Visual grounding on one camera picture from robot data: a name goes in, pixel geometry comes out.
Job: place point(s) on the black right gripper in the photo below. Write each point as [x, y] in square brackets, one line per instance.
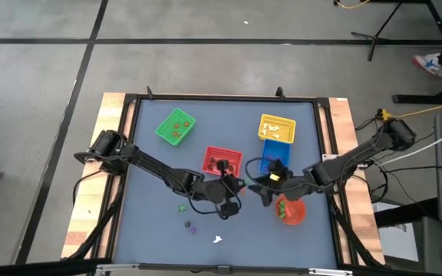
[288, 186]

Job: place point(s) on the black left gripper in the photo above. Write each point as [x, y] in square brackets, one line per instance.
[219, 190]

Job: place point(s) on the green toy block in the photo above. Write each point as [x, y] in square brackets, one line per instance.
[247, 183]
[182, 208]

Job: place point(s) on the blue plastic basket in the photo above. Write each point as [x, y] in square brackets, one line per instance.
[278, 147]

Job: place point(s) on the red plastic basket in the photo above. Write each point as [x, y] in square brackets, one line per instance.
[209, 153]

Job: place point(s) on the white plastic ghost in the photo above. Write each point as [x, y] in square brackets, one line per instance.
[277, 128]
[274, 135]
[216, 239]
[263, 132]
[267, 125]

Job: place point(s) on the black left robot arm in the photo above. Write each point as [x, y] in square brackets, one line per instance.
[156, 168]

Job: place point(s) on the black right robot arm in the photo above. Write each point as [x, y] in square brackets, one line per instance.
[351, 157]

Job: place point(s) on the orange plastic bowl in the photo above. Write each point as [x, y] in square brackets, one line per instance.
[295, 212]

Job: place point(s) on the purple plastic spider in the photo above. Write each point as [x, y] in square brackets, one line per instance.
[193, 230]

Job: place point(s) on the yellow plastic basket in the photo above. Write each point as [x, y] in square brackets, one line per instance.
[287, 122]

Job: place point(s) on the green plastic basket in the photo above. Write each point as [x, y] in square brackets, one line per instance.
[175, 115]

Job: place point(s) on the white box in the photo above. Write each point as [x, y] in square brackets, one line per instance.
[397, 241]

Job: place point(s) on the black stand foot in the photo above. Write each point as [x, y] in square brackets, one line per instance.
[416, 99]

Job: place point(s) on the black tripod stand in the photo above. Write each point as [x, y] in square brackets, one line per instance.
[374, 38]

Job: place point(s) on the black table frame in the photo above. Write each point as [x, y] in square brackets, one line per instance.
[225, 97]

